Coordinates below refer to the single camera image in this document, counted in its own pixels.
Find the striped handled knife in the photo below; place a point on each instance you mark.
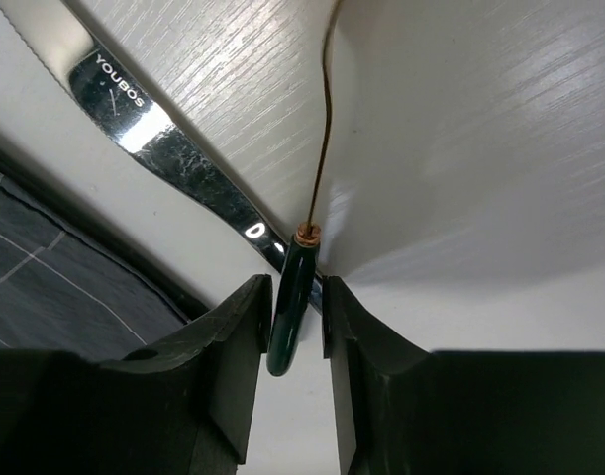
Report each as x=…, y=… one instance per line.
x=132, y=113

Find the dark checked cloth placemat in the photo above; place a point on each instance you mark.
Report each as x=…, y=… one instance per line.
x=61, y=289

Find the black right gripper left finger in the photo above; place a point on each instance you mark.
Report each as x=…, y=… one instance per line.
x=181, y=405

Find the green handled gold fork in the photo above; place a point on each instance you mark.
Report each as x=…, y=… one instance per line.
x=300, y=263

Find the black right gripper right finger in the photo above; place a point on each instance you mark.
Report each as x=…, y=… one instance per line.
x=400, y=409

